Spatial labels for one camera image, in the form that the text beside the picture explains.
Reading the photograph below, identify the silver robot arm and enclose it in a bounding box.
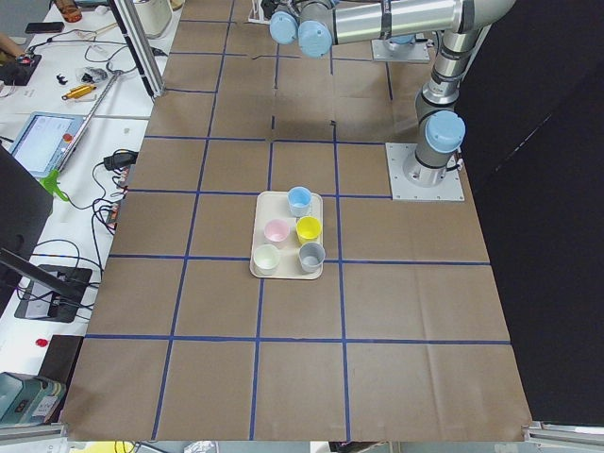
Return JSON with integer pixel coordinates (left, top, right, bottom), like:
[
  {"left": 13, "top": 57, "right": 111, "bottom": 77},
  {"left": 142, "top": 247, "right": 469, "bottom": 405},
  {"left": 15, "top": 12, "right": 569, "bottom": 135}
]
[
  {"left": 262, "top": 1, "right": 434, "bottom": 58},
  {"left": 289, "top": 0, "right": 513, "bottom": 187}
]

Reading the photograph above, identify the yellow plastic cup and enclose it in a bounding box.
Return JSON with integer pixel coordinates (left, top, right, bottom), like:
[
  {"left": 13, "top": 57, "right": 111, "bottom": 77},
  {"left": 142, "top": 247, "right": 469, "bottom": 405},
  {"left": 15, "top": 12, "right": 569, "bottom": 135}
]
[{"left": 295, "top": 216, "right": 323, "bottom": 244}]

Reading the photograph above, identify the pink plastic cup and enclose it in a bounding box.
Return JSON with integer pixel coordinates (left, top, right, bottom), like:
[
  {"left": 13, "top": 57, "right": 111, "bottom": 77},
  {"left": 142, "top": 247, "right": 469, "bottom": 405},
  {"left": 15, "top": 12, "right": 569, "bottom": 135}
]
[{"left": 263, "top": 219, "right": 291, "bottom": 249}]

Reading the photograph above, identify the blue cup on tray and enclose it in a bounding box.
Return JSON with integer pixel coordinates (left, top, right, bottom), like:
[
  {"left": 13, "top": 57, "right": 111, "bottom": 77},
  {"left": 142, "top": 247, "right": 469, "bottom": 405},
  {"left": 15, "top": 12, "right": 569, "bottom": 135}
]
[{"left": 287, "top": 186, "right": 312, "bottom": 218}]

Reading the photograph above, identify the grey plastic cup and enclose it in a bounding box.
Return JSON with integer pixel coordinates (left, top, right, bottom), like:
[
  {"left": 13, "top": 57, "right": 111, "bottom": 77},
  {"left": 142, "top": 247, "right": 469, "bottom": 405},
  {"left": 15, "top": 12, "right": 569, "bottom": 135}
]
[{"left": 298, "top": 242, "right": 326, "bottom": 274}]

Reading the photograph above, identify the pale green plastic cup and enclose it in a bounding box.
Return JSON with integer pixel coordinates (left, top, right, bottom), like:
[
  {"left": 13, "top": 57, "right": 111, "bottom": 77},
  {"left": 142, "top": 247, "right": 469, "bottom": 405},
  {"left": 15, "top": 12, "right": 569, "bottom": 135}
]
[{"left": 252, "top": 244, "right": 280, "bottom": 276}]

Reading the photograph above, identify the cream plastic tray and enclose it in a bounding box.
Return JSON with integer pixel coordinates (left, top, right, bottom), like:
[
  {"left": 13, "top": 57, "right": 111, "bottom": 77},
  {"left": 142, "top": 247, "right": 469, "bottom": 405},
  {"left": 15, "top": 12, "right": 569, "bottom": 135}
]
[{"left": 249, "top": 191, "right": 323, "bottom": 279}]

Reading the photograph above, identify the black power adapter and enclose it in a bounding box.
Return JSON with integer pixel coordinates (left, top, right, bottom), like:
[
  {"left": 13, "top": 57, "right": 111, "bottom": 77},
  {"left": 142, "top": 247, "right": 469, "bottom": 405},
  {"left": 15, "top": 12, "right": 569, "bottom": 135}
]
[{"left": 103, "top": 150, "right": 139, "bottom": 171}]

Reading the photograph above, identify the white reacher claw tool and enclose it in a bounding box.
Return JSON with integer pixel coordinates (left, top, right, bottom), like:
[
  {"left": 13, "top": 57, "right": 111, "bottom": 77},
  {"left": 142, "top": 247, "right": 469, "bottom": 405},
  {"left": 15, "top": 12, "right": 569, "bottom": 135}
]
[{"left": 40, "top": 70, "right": 125, "bottom": 202}]

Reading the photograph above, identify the teach pendant tablet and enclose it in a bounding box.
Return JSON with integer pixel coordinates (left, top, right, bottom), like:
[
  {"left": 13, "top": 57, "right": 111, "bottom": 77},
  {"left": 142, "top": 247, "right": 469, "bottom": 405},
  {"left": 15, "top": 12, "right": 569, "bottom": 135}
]
[{"left": 9, "top": 111, "right": 85, "bottom": 178}]

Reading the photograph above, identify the black monitor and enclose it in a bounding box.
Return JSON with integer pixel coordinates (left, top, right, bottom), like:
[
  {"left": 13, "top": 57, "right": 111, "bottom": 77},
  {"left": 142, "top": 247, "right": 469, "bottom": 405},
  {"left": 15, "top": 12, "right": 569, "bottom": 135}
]
[{"left": 1, "top": 149, "right": 92, "bottom": 323}]

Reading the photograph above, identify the black phone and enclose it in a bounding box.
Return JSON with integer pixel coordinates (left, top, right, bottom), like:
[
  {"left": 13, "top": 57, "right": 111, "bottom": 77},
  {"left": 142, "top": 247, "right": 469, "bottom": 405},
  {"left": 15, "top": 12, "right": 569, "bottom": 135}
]
[{"left": 25, "top": 22, "right": 64, "bottom": 34}]

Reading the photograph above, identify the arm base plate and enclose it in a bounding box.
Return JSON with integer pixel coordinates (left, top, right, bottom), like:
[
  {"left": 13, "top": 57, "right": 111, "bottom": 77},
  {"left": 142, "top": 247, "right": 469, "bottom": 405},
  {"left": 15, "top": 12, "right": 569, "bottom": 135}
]
[
  {"left": 385, "top": 143, "right": 465, "bottom": 202},
  {"left": 371, "top": 40, "right": 430, "bottom": 64}
]

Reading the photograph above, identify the aluminium frame post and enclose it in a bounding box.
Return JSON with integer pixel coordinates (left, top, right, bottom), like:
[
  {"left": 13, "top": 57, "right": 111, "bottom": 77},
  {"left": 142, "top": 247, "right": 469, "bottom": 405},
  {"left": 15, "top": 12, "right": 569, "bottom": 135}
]
[{"left": 108, "top": 0, "right": 164, "bottom": 99}]

